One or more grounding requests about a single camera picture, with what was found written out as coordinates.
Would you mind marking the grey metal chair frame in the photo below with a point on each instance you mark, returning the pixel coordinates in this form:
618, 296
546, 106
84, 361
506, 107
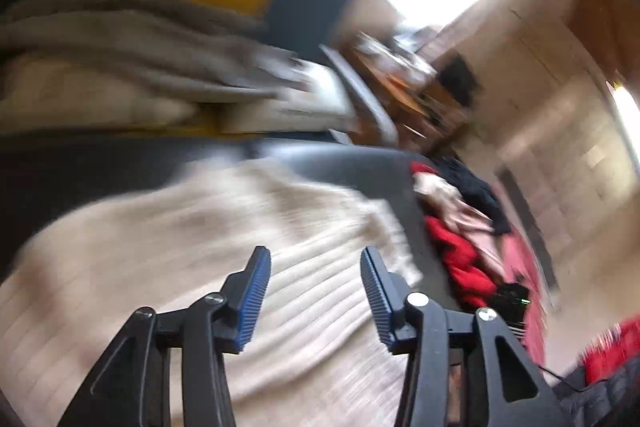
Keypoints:
365, 102

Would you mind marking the dark navy garment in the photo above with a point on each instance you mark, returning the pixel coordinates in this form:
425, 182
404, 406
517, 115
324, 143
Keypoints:
475, 187

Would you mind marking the cluttered wooden desk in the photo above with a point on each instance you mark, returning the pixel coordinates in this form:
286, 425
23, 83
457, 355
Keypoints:
395, 82

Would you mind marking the grey crumpled blanket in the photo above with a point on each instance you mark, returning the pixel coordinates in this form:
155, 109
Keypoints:
125, 37

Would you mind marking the black hanging cloth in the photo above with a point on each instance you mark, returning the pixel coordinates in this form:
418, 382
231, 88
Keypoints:
457, 79

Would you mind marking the white knitted sweater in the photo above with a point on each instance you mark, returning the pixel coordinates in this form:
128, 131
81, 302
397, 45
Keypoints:
175, 247

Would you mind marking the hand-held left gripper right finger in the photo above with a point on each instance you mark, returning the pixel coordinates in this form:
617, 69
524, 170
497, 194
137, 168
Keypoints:
377, 302

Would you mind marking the red fabric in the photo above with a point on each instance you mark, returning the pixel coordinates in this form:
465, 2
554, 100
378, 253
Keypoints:
615, 347

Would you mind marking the pink red cloth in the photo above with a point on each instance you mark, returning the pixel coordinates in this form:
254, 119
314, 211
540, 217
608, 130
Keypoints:
525, 267

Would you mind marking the red garment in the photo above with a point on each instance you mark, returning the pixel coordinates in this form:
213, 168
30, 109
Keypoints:
460, 257

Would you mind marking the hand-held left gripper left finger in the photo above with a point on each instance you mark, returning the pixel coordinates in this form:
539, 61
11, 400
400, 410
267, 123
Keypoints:
255, 302

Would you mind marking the printed white pillow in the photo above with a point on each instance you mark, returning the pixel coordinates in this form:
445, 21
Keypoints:
65, 97

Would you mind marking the dark quilted jacket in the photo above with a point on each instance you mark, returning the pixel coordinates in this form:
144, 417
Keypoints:
605, 399

